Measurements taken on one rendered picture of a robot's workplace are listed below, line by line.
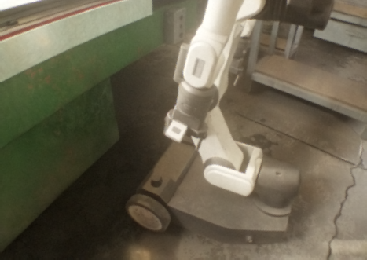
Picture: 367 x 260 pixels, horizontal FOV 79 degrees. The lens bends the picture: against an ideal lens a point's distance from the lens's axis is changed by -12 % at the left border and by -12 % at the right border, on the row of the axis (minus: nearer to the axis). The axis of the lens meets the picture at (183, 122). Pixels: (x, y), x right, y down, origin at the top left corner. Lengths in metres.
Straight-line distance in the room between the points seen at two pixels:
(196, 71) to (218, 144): 0.45
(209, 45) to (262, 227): 0.75
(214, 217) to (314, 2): 0.81
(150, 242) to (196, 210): 0.26
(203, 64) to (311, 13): 0.31
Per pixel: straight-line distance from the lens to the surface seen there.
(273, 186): 1.00
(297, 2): 0.68
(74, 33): 1.00
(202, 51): 0.53
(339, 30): 1.85
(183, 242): 1.16
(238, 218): 1.05
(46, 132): 1.16
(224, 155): 0.97
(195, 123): 0.67
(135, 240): 1.17
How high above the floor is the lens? 1.05
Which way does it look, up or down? 38 degrees down
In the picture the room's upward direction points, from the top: 3 degrees clockwise
